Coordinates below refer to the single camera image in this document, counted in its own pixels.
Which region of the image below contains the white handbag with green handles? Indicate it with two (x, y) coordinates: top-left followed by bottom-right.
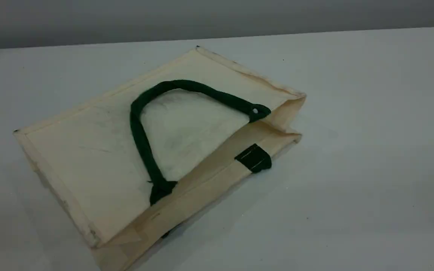
(13, 45), (307, 271)

